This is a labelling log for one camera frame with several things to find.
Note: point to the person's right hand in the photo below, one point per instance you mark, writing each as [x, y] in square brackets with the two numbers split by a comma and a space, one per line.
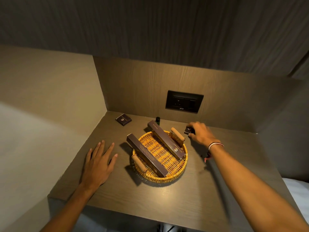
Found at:
[201, 135]

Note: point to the person's left hand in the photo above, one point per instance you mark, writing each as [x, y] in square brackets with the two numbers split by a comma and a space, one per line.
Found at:
[96, 166]

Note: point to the person's left little finger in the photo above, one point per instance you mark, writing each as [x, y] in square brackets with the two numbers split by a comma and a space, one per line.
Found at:
[88, 154]

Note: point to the person's right fingers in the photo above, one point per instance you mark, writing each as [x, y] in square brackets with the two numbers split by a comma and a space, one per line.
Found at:
[192, 130]

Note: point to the person's left thumb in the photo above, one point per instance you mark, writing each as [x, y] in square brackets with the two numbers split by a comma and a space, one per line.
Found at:
[112, 161]

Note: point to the person's left middle finger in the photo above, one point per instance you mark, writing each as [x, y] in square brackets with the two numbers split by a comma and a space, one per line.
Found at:
[101, 148]

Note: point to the small dark cube box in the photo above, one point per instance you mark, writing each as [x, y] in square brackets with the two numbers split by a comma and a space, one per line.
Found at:
[188, 130]

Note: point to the person's left forearm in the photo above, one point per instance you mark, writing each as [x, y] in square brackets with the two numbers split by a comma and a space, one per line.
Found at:
[70, 211]

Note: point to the person's right forearm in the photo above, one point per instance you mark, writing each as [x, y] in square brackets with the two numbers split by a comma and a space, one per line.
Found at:
[256, 193]

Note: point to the long dark brown box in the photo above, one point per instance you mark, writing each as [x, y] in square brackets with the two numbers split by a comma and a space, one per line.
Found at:
[147, 155]
[166, 140]

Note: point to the small dark bottle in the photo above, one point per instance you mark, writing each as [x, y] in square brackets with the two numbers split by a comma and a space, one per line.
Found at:
[158, 119]

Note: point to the small square dark box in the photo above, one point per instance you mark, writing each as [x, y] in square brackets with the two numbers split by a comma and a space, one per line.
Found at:
[123, 119]

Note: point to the round wicker basket tray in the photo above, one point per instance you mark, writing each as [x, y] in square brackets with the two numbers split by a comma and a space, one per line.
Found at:
[159, 155]

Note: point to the white bed sheet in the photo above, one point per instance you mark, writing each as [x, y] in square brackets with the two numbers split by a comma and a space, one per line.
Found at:
[298, 198]

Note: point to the black wall socket panel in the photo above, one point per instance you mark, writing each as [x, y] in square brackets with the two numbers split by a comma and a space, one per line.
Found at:
[184, 101]

